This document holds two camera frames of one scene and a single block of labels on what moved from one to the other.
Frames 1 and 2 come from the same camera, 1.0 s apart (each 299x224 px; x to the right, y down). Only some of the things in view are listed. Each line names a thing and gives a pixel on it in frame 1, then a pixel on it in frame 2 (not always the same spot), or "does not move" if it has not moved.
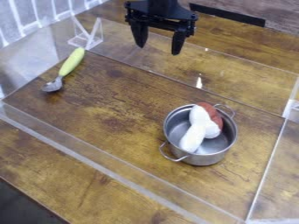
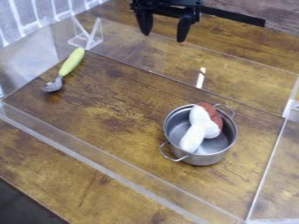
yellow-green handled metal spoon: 56,84 does not move
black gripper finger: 178,41 → 184,25
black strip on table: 229,15 does not move
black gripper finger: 140,33 → 145,22
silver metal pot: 213,148 does not move
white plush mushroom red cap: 206,121 does not move
